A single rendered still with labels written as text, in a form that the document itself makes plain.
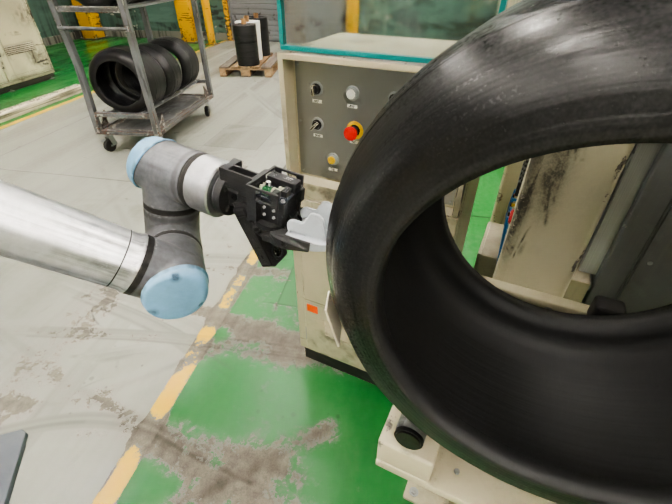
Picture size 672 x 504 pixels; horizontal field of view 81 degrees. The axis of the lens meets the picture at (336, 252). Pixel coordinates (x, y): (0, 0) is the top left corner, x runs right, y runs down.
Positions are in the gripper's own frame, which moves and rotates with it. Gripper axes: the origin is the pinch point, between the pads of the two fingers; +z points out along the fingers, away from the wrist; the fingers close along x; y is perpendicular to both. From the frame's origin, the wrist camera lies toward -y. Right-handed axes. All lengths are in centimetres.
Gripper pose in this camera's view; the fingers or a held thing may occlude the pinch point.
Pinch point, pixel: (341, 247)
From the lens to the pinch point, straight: 56.8
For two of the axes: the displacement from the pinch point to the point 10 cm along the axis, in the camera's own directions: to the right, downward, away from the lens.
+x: 4.4, -5.4, 7.2
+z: 8.9, 3.6, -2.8
